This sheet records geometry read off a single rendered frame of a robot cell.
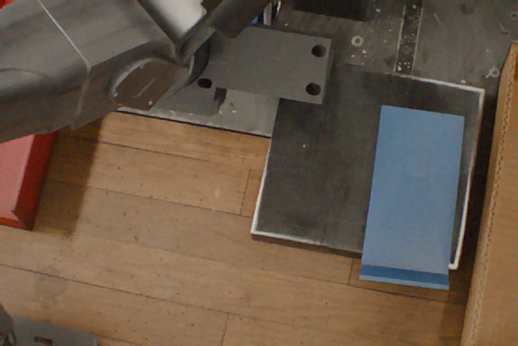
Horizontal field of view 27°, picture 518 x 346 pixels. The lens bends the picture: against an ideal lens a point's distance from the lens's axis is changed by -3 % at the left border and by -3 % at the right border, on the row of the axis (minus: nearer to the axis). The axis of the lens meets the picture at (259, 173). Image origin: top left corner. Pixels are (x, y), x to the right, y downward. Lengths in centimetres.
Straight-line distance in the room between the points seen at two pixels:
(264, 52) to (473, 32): 31
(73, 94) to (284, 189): 35
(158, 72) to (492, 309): 39
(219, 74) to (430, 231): 25
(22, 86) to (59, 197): 39
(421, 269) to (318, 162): 12
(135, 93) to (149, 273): 32
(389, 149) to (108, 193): 24
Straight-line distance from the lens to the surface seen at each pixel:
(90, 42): 59
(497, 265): 91
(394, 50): 97
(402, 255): 88
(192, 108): 78
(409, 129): 92
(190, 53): 66
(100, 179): 94
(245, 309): 90
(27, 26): 59
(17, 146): 96
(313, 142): 91
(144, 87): 62
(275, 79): 72
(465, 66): 97
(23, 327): 91
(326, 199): 90
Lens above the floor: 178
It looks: 71 degrees down
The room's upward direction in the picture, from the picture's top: 9 degrees counter-clockwise
